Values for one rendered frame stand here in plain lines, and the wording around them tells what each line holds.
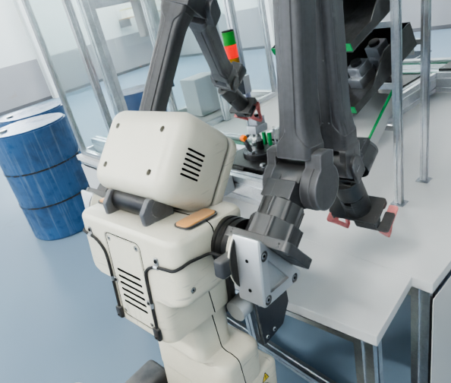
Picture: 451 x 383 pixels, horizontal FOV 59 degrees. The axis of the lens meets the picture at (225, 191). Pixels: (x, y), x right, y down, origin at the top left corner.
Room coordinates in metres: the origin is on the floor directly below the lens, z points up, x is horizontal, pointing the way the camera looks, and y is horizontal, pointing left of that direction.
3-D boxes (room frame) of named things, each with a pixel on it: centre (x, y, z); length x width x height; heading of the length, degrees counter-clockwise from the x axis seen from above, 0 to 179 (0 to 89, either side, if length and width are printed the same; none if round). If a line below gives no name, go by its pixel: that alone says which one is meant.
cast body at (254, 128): (1.44, -0.18, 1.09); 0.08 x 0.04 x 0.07; 128
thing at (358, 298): (1.14, -0.18, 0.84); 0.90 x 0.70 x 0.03; 44
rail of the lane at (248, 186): (1.56, 0.12, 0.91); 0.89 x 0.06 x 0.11; 37
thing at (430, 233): (1.70, -0.53, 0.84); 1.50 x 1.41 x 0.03; 37
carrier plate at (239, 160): (1.43, -0.17, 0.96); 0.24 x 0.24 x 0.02; 37
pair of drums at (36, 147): (3.65, 1.57, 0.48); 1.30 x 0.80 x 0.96; 31
